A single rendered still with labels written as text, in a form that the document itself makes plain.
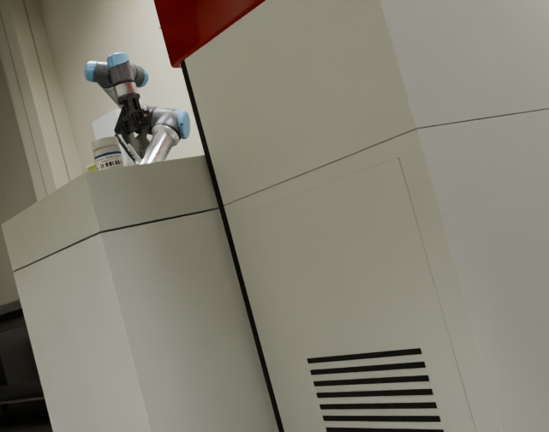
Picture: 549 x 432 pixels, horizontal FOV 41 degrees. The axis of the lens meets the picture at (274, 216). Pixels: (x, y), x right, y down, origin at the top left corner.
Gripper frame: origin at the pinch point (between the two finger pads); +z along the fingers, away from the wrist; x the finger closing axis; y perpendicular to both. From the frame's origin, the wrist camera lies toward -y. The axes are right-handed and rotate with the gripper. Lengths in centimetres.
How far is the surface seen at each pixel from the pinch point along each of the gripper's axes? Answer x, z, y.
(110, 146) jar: -38, 7, 51
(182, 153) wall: 152, -40, -204
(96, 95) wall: 140, -108, -279
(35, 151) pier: 105, -83, -331
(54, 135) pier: 117, -91, -317
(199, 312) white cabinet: -29, 53, 59
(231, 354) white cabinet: -23, 66, 59
